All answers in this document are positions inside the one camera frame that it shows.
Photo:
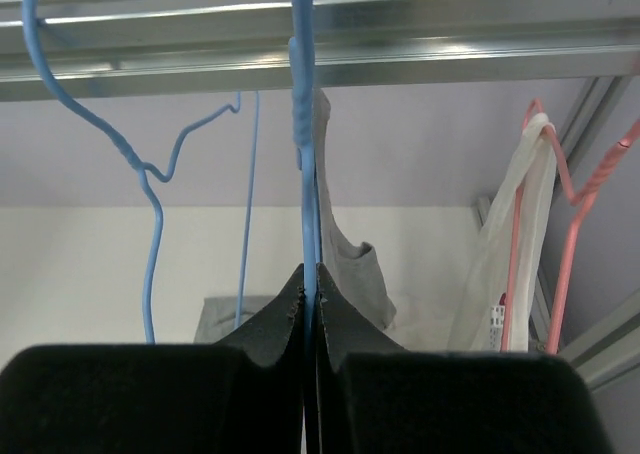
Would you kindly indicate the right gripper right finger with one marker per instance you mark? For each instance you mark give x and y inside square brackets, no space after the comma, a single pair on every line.
[375,396]

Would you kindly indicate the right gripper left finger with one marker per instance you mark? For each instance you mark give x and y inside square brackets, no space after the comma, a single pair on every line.
[242,394]

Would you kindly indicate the blue wire hanger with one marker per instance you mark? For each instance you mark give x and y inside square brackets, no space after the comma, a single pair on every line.
[302,63]
[31,25]

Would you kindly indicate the white tank top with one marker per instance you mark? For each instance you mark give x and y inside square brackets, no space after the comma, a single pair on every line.
[508,252]

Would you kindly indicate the right aluminium frame post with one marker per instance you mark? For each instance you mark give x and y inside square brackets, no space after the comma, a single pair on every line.
[601,323]

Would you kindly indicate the pink wire hanger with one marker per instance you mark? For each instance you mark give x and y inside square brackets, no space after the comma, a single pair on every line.
[565,214]

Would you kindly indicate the aluminium top rail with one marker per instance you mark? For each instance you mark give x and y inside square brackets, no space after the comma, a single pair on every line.
[114,48]

